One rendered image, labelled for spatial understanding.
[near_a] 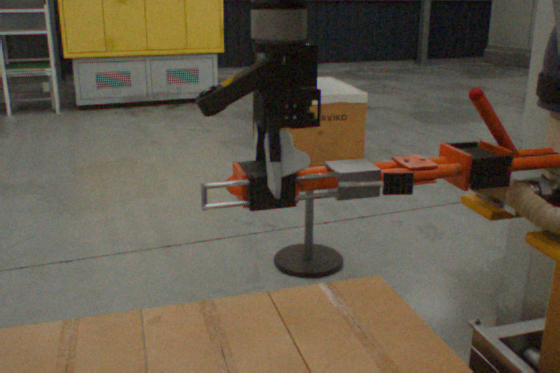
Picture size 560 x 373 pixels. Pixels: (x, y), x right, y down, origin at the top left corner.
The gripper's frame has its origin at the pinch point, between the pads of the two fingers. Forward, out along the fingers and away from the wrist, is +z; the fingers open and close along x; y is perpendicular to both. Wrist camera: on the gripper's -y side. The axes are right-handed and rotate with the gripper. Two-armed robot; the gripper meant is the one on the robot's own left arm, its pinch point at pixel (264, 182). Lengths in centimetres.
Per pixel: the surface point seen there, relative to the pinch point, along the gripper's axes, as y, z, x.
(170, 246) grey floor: -6, 120, 239
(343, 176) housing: 11.2, -0.8, -2.5
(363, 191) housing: 14.5, 1.9, -2.5
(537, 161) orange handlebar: 45.2, -0.3, -1.8
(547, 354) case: 74, 57, 19
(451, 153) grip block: 31.1, -1.8, 1.2
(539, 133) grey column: 134, 25, 103
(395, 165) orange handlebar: 21.6, -0.3, 1.8
